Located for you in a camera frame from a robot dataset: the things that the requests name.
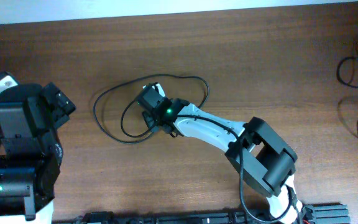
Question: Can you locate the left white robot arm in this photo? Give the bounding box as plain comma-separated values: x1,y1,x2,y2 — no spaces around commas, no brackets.
0,83,76,223

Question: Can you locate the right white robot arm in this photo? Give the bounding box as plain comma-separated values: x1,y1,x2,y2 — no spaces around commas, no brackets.
135,83,303,223

